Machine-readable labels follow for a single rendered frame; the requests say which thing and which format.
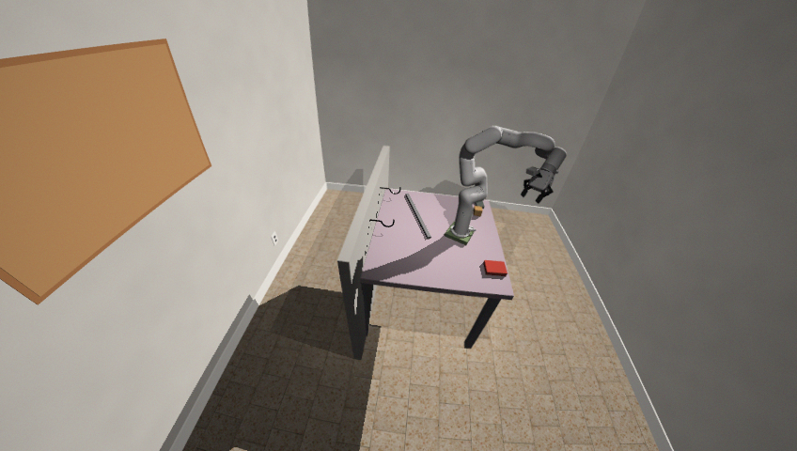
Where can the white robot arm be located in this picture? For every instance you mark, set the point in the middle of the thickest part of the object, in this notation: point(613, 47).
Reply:
point(544, 147)

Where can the red rectangular block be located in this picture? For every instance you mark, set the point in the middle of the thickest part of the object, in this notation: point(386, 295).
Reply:
point(495, 268)

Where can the grey flat panel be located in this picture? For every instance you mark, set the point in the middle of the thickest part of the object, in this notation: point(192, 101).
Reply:
point(355, 249)

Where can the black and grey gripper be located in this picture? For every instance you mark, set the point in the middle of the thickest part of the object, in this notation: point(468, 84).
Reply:
point(540, 183)

